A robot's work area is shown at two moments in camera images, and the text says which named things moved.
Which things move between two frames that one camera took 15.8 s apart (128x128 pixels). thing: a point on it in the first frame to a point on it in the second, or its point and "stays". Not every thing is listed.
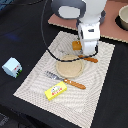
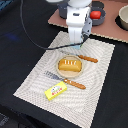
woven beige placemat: x=66 y=82 stays
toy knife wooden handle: x=89 y=59 stays
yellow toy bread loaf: x=76 y=45 to x=70 y=65
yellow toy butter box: x=55 y=91 stays
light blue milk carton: x=12 y=66 to x=77 y=47
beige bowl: x=123 y=14 stays
